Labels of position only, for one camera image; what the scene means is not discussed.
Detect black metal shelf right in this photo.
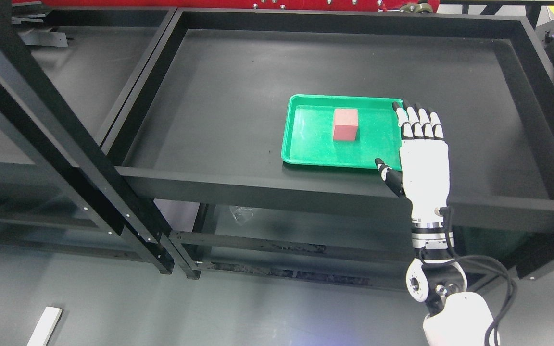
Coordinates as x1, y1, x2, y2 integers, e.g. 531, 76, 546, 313
101, 8, 554, 280

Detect green plastic tray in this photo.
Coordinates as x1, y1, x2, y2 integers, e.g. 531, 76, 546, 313
281, 94, 403, 170

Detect black metal shelf left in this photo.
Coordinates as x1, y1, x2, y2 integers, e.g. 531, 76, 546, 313
0, 5, 177, 275

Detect clear plastic bag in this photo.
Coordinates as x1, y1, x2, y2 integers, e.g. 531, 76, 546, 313
229, 205, 256, 226

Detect red conveyor frame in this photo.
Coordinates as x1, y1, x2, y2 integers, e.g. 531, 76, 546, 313
13, 0, 439, 13

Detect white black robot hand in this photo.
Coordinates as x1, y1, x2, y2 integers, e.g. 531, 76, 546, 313
375, 101, 449, 229

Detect white desk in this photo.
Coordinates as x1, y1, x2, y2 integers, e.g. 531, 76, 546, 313
26, 306, 63, 346

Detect black metal shelf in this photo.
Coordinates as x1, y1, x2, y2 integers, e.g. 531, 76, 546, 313
101, 8, 554, 280
0, 5, 177, 275

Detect pink foam block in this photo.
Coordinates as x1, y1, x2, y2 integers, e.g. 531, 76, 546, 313
332, 108, 359, 142

